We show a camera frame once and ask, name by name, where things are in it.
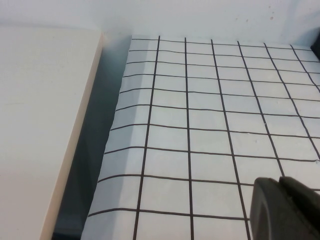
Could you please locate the white board with beige edge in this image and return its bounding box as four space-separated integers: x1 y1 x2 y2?
0 23 105 240

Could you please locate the black wire dish rack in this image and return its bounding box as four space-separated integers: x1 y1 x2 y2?
309 29 320 63

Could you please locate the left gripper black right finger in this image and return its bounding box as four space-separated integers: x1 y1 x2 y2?
278 176 320 240

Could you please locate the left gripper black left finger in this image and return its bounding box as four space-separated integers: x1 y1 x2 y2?
249 176 301 240

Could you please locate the white black-grid tablecloth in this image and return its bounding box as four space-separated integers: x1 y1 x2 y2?
80 34 320 240

